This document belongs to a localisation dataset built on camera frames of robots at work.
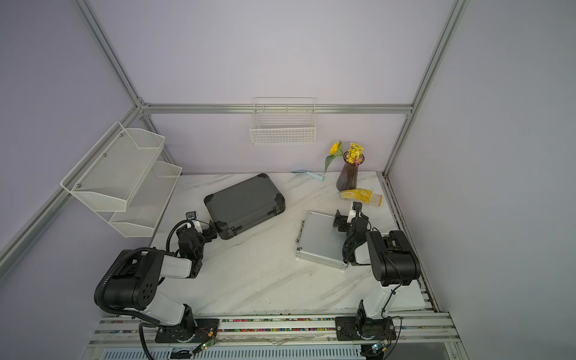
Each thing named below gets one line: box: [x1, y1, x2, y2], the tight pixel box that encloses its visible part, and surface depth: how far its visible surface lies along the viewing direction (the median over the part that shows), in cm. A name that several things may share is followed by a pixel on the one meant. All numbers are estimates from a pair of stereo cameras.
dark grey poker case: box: [204, 173, 286, 240], surface depth 101 cm
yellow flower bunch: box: [345, 142, 365, 166], surface depth 98 cm
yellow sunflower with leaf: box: [324, 140, 344, 175], surface depth 98 cm
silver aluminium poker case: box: [295, 210, 348, 270], surface depth 94 cm
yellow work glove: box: [339, 188, 384, 207], surface depth 110 cm
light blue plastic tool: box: [291, 169, 325, 182], surface depth 124 cm
